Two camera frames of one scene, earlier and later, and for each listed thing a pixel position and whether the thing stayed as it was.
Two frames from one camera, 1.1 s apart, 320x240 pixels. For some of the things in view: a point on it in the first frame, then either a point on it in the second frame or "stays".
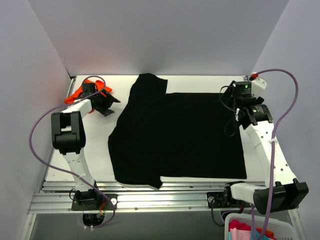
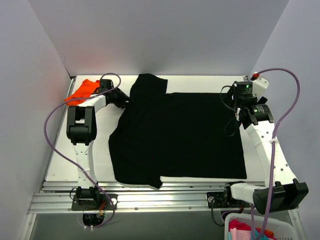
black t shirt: x=156 y=135 stays
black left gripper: x=105 y=105 to x=122 y=99
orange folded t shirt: x=100 y=85 stays
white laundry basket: x=279 y=223 stays
